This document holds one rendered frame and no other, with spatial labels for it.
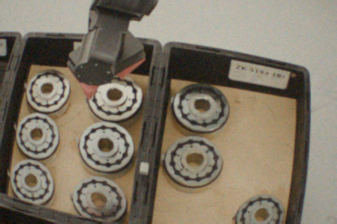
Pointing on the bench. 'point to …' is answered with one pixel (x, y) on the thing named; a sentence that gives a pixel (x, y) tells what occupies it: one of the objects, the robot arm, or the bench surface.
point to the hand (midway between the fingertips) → (104, 83)
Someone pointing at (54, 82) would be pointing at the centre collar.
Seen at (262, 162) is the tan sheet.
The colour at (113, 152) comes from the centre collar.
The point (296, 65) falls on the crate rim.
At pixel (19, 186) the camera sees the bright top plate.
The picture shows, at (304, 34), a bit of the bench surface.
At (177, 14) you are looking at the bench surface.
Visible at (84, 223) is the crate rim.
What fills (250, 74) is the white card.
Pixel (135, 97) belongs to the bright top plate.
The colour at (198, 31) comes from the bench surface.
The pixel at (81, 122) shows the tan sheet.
